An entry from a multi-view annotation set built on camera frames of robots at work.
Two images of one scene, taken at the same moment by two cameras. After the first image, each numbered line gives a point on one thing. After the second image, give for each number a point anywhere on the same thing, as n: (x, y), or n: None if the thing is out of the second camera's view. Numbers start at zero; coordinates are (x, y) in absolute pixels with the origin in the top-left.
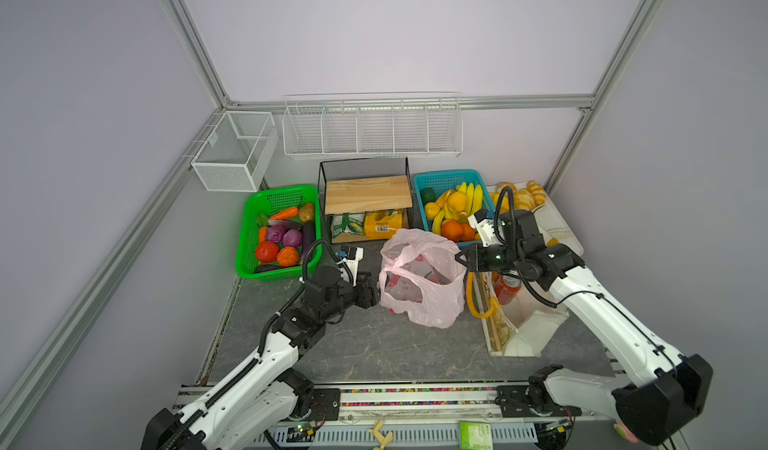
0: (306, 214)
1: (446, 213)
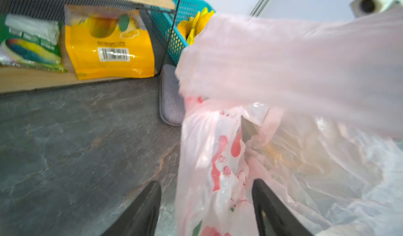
0: None
1: (192, 26)
